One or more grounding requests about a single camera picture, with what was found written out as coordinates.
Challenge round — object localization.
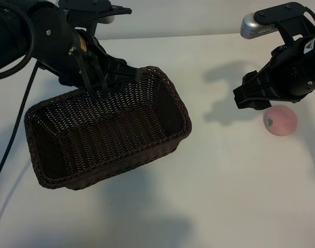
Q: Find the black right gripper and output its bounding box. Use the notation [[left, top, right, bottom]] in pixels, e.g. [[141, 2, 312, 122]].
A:
[[232, 35, 315, 111]]

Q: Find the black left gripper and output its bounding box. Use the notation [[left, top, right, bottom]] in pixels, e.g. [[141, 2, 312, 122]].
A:
[[30, 5, 141, 95]]

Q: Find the pink toy peach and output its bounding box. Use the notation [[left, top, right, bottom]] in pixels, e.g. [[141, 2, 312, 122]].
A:
[[263, 104, 298, 137]]

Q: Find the dark brown wicker basket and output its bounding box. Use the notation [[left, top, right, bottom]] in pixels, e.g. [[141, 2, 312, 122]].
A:
[[24, 66, 193, 191]]

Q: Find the thin black gripper cable loop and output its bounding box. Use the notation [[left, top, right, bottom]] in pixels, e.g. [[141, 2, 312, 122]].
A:
[[68, 45, 108, 101]]

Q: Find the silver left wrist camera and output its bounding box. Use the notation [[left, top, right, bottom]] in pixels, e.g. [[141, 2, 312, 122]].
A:
[[94, 13, 116, 26]]

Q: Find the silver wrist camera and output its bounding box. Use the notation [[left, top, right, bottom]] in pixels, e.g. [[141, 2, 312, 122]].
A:
[[94, 13, 116, 26], [240, 12, 277, 40]]

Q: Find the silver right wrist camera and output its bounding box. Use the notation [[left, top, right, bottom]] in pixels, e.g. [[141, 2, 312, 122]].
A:
[[240, 12, 277, 40]]

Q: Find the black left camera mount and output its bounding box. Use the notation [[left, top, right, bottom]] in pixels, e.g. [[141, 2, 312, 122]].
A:
[[57, 0, 133, 27]]

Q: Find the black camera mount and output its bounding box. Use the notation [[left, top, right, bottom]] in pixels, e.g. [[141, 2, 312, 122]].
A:
[[253, 2, 315, 45], [57, 0, 133, 27]]

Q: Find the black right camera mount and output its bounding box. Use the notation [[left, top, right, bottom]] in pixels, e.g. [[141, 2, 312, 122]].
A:
[[253, 2, 315, 45]]

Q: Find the thick black arm cable loop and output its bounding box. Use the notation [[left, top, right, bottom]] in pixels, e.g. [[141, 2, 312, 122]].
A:
[[0, 9, 36, 81]]

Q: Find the black braided left cable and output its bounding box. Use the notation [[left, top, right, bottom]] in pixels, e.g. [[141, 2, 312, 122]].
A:
[[0, 63, 44, 191]]

